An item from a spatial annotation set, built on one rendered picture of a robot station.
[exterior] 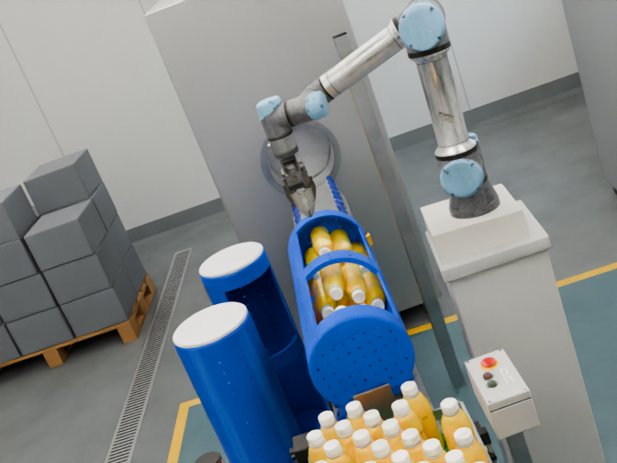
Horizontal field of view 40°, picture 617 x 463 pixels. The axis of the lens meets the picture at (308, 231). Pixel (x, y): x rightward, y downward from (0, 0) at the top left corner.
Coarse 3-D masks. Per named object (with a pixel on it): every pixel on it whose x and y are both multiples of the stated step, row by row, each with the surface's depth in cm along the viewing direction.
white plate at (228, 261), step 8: (232, 248) 354; (240, 248) 351; (248, 248) 348; (256, 248) 344; (216, 256) 352; (224, 256) 349; (232, 256) 345; (240, 256) 342; (248, 256) 339; (256, 256) 337; (208, 264) 347; (216, 264) 344; (224, 264) 341; (232, 264) 338; (240, 264) 335; (248, 264) 333; (200, 272) 342; (208, 272) 339; (216, 272) 336; (224, 272) 333; (232, 272) 332
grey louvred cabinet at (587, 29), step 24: (576, 0) 448; (600, 0) 407; (576, 24) 463; (600, 24) 420; (576, 48) 479; (600, 48) 433; (600, 72) 447; (600, 96) 463; (600, 120) 479; (600, 144) 496
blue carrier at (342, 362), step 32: (320, 224) 300; (352, 224) 301; (320, 256) 261; (352, 256) 257; (384, 288) 246; (352, 320) 218; (384, 320) 219; (320, 352) 220; (352, 352) 221; (384, 352) 222; (320, 384) 224; (352, 384) 225
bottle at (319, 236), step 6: (318, 228) 298; (324, 228) 299; (312, 234) 296; (318, 234) 292; (324, 234) 291; (312, 240) 293; (318, 240) 288; (324, 240) 287; (330, 240) 288; (312, 246) 292; (318, 246) 285; (324, 246) 284; (330, 246) 286; (318, 252) 286
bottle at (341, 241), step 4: (332, 232) 300; (336, 232) 298; (340, 232) 297; (344, 232) 299; (332, 236) 297; (336, 236) 295; (340, 236) 294; (344, 236) 294; (348, 236) 299; (332, 240) 295; (336, 240) 292; (340, 240) 290; (344, 240) 290; (348, 240) 293; (336, 244) 289; (340, 244) 287; (344, 244) 287; (348, 244) 288; (336, 248) 287; (340, 248) 286; (344, 248) 286; (348, 248) 287; (352, 248) 289
